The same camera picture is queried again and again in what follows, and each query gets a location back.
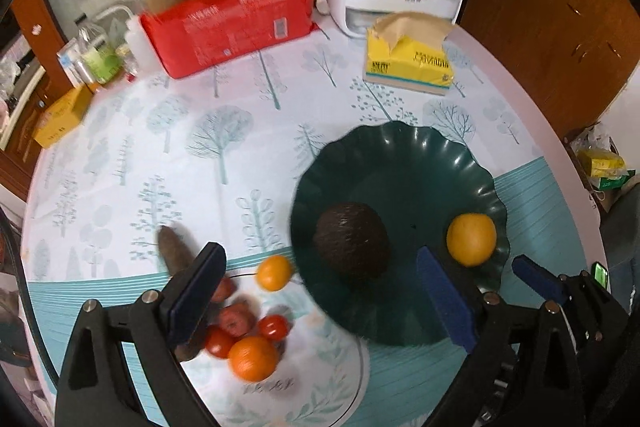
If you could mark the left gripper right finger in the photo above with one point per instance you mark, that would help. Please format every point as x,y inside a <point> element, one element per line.
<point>453,295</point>

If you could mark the round white printed placemat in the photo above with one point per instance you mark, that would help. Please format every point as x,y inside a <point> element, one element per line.
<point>320,380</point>

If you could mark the yellow flat box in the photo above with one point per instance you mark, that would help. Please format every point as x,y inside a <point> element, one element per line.
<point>63,116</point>

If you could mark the dark brown avocado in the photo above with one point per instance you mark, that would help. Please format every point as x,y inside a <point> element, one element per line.
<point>351,239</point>

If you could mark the tree print tablecloth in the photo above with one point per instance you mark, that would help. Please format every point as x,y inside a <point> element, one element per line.
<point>219,154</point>

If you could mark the wooden cabinet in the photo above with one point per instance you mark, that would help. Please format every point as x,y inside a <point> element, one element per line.
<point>572,57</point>

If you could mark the white squeeze bottle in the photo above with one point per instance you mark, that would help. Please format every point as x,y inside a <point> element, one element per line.
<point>141,47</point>

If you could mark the reddish lychee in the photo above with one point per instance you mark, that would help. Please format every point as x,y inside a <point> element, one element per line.
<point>224,290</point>
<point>237,320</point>

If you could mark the green label plastic bottle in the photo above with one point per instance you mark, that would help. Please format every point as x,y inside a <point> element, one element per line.
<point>97,51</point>

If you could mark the overripe brown banana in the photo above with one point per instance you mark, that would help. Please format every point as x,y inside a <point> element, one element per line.
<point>177,257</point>

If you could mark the red cherry tomato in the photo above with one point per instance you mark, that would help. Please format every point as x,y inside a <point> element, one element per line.
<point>274,327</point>
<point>219,342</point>

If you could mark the yellow tissue box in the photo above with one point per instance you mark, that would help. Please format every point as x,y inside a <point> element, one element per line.
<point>404,50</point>

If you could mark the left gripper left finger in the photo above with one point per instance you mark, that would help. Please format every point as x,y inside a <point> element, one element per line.
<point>188,293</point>

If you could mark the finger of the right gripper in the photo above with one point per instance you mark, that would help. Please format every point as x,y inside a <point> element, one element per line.
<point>541,280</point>

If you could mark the orange mandarin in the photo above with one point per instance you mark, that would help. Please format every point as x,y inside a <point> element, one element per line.
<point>253,359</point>

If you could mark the small yellow-orange citrus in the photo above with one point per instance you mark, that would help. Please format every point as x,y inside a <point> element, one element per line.
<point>274,273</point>

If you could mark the dark green scalloped plate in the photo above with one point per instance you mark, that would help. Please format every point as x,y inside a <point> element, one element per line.
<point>417,181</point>

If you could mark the large yellow orange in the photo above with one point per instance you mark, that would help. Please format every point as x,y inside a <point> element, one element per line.
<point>471,239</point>

